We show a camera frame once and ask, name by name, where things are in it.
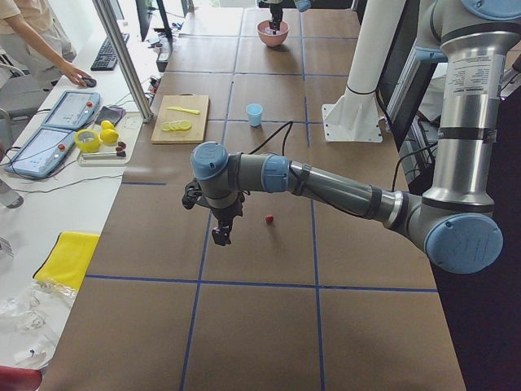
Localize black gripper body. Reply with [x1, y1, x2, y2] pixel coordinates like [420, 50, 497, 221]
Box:
[182, 182, 245, 230]
[269, 0, 283, 20]

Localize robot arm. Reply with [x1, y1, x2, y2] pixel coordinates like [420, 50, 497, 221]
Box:
[182, 1, 520, 274]
[257, 0, 312, 31]

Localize pile of ice cubes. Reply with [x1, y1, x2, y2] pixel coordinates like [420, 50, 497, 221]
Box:
[260, 25, 283, 36]

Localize light blue cup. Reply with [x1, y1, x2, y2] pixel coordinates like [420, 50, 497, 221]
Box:
[246, 103, 263, 127]

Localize person hand on mouse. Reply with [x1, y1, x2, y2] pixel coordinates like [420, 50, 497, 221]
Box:
[60, 64, 90, 87]

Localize pink bowl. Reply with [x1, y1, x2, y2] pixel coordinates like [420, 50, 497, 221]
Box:
[256, 20, 290, 47]

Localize lemon slices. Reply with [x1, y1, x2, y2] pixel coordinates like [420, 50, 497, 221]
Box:
[161, 120, 192, 132]

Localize wooden cutting board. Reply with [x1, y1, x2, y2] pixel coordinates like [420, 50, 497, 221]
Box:
[151, 94, 209, 144]

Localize yellow plastic knife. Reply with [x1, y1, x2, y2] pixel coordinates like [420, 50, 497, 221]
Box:
[167, 106, 201, 115]

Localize white tray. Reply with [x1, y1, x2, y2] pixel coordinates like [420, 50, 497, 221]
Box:
[77, 141, 132, 167]

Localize whole yellow lemon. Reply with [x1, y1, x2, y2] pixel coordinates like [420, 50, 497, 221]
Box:
[99, 128, 119, 144]

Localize black phone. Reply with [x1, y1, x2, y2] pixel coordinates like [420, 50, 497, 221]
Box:
[94, 106, 126, 125]

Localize yellow tape roll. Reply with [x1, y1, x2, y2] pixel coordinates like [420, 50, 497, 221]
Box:
[74, 129, 101, 153]

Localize yellow cloth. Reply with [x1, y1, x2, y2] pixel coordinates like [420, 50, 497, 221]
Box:
[33, 231, 100, 291]

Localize black keyboard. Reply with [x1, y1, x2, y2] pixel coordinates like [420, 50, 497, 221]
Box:
[90, 37, 117, 71]

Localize upper teach pendant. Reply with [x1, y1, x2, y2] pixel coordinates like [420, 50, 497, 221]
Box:
[42, 90, 101, 130]

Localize teach pendant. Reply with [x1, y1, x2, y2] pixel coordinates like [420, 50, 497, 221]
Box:
[42, 90, 101, 130]
[4, 125, 76, 178]

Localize black computer mouse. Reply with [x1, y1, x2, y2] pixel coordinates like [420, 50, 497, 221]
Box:
[82, 77, 97, 88]

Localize lower teach pendant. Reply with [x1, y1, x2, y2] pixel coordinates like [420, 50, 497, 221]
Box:
[4, 125, 76, 178]

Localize clear plastic bags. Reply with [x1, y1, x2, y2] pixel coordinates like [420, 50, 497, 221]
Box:
[1, 282, 77, 369]

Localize person in beige shirt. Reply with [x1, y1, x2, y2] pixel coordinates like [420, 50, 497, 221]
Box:
[1, 0, 77, 90]

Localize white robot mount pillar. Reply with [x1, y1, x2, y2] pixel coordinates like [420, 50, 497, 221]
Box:
[322, 0, 405, 143]

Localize aluminium frame post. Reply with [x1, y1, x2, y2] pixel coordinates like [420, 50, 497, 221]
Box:
[92, 0, 153, 123]

